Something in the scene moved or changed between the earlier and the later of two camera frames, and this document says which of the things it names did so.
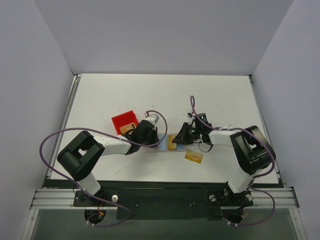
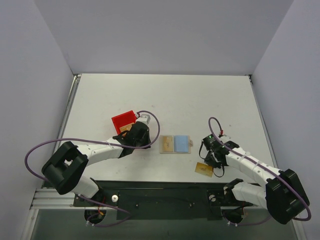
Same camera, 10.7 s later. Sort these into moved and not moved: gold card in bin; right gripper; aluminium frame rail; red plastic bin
Moved: right gripper
Not moved: aluminium frame rail; red plastic bin; gold card in bin
